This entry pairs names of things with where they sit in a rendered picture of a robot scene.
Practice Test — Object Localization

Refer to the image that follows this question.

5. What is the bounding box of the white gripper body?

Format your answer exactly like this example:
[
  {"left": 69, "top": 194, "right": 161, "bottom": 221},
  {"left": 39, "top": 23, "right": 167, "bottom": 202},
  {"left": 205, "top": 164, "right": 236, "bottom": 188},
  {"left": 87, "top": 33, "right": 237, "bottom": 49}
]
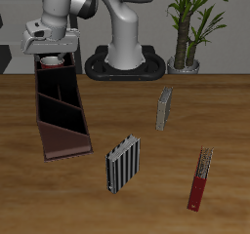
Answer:
[{"left": 21, "top": 27, "right": 81, "bottom": 56}]

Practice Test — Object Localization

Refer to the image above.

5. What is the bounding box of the red mug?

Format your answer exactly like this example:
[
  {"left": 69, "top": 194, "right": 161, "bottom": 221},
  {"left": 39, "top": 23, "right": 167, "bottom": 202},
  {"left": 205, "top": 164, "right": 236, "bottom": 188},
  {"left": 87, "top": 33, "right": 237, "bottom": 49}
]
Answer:
[{"left": 39, "top": 56, "right": 65, "bottom": 70}]

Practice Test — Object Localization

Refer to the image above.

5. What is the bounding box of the dark brown desk caddy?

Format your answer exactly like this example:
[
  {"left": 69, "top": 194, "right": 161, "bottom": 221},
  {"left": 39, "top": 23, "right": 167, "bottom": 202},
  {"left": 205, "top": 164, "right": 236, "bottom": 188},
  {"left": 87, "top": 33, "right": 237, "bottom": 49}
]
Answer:
[{"left": 33, "top": 52, "right": 95, "bottom": 163}]

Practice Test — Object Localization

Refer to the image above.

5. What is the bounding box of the grey book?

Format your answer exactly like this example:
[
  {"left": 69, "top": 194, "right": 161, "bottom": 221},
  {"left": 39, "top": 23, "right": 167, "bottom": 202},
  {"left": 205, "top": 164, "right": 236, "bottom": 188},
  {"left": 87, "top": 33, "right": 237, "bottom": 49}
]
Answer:
[{"left": 155, "top": 86, "right": 174, "bottom": 132}]

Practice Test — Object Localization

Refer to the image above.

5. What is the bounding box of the green pot plant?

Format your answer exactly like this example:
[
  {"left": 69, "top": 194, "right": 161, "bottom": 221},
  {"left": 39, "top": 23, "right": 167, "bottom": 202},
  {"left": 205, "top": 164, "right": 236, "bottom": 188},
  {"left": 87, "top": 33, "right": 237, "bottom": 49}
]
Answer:
[{"left": 165, "top": 0, "right": 232, "bottom": 75}]

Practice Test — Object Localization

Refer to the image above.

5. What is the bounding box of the black and white striped book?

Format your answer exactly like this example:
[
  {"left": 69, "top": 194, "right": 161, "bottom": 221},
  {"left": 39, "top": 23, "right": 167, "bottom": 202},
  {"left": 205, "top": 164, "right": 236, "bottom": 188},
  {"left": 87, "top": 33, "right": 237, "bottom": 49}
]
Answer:
[{"left": 104, "top": 134, "right": 142, "bottom": 195}]

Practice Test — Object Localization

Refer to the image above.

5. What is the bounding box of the red book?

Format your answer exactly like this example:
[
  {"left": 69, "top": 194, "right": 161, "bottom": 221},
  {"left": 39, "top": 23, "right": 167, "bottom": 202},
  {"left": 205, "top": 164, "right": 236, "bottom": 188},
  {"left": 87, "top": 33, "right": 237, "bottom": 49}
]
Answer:
[{"left": 187, "top": 145, "right": 215, "bottom": 213}]

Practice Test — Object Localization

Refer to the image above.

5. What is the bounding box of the flat black base plate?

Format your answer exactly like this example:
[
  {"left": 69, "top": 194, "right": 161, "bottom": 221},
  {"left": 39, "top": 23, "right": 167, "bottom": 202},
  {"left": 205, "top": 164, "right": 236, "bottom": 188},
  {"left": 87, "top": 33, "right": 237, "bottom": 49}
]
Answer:
[{"left": 84, "top": 44, "right": 167, "bottom": 82}]

